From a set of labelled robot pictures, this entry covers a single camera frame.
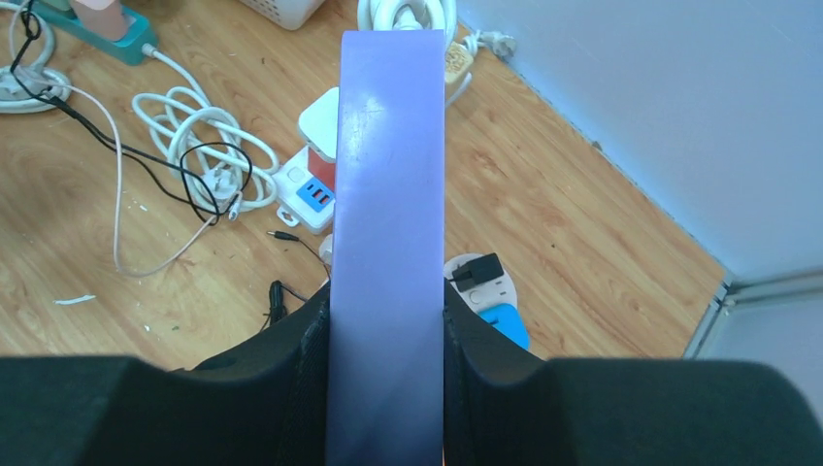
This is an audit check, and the purple strip white cable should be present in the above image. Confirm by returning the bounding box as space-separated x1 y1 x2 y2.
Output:
356 0 459 33

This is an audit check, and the small black charger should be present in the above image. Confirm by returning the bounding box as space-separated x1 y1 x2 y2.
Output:
449 252 504 292

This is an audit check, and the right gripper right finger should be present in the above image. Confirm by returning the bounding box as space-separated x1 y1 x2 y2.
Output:
444 287 822 465

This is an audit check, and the purple power strip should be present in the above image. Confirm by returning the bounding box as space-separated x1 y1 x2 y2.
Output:
325 30 445 465

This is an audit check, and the beige round-pattern plug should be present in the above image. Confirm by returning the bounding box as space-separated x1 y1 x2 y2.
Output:
444 42 474 87

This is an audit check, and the teal power strip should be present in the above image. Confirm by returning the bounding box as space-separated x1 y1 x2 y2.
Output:
32 0 159 66

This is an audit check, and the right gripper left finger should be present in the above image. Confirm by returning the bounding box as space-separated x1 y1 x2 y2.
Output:
1 287 330 465

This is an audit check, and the blue plug adapter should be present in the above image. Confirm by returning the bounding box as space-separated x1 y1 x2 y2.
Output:
478 303 530 350

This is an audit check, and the salmon plug adapter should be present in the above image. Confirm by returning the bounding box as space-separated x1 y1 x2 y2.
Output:
69 0 129 42

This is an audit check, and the thin black cable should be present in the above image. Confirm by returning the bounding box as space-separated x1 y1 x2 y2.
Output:
9 0 255 226

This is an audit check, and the red plug adapter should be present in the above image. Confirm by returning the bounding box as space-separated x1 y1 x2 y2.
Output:
308 147 336 191

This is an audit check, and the white plug adapter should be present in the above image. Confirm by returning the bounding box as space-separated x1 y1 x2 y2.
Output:
298 86 339 163

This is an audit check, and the white plastic basket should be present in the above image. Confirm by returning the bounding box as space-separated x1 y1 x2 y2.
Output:
241 0 324 31

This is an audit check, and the long white power strip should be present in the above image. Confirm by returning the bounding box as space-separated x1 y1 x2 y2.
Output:
274 139 335 235

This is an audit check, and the white coiled power cable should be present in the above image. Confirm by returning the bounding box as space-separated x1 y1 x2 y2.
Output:
131 43 281 216

